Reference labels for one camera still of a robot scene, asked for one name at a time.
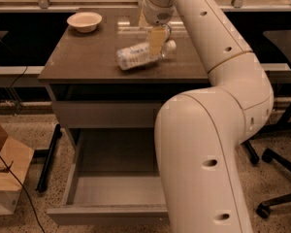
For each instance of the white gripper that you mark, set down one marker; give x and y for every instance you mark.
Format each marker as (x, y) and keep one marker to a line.
(156, 14)

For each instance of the blue labelled plastic bottle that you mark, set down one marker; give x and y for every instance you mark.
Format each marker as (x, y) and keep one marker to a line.
(140, 55)

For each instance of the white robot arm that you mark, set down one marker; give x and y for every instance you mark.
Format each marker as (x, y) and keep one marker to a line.
(197, 132)

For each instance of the grey drawer cabinet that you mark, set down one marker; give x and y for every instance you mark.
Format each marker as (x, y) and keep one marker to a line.
(84, 68)

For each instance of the closed grey upper drawer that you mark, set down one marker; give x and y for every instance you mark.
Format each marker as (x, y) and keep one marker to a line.
(105, 115)

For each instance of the open grey bottom drawer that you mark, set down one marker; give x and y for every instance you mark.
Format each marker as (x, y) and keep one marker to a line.
(113, 179)

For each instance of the cream ceramic bowl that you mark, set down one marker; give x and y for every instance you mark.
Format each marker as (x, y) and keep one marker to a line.
(84, 22)

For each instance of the black office chair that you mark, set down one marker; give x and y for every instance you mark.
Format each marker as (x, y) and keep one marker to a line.
(281, 39)

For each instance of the black left table leg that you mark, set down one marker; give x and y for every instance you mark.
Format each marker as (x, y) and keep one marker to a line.
(47, 155)

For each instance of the cardboard box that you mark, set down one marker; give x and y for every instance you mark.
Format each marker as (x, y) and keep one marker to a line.
(15, 158)

